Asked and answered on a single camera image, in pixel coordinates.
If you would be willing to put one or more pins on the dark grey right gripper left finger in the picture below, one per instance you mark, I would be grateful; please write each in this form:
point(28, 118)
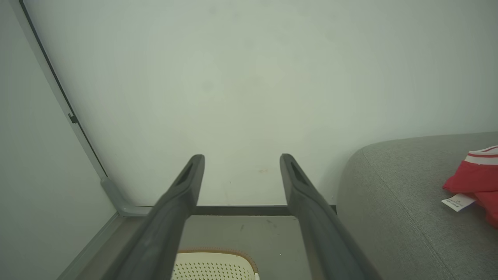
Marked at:
point(163, 229)

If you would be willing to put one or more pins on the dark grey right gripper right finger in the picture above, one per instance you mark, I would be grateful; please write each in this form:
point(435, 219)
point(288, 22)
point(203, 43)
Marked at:
point(327, 237)

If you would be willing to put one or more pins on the red and white garment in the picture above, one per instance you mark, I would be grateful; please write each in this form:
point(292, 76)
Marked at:
point(476, 179)

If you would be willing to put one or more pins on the grey fabric sofa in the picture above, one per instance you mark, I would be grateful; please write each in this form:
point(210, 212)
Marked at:
point(408, 217)

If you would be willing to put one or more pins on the white perforated laundry basket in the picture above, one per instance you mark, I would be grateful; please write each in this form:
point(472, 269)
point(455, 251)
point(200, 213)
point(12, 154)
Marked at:
point(214, 266)

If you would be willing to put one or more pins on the dark wall baseboard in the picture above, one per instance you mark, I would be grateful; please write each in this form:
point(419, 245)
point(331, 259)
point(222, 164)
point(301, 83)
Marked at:
point(241, 210)

